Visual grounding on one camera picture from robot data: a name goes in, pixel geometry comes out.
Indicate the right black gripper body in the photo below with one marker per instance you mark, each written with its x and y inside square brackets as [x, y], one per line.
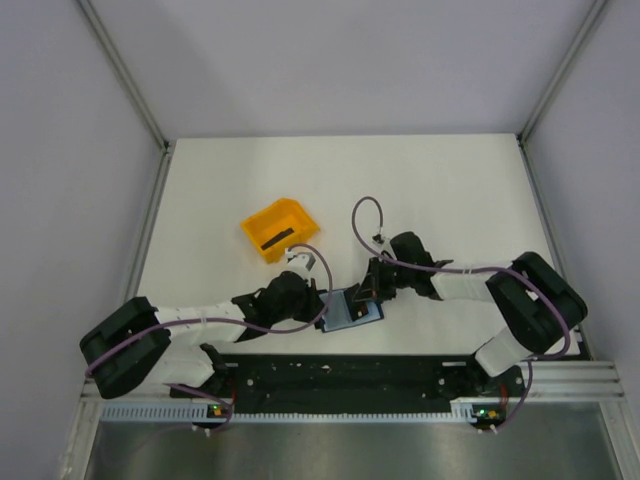
[393, 277]

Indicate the yellow plastic bin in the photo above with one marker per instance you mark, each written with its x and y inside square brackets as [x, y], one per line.
[282, 214]

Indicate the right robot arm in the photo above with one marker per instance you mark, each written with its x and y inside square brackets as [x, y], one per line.
[538, 306]

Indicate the grey cable duct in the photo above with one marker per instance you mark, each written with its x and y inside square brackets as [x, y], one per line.
[201, 413]

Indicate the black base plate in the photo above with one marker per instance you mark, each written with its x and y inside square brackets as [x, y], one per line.
[356, 383]

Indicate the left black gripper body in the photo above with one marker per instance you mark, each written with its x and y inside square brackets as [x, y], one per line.
[303, 310]

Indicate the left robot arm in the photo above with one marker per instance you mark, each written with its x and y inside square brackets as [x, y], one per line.
[143, 345]

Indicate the left aluminium frame post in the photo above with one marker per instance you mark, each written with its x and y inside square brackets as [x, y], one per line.
[121, 71]

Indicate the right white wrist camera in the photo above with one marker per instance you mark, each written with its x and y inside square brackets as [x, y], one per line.
[379, 240]

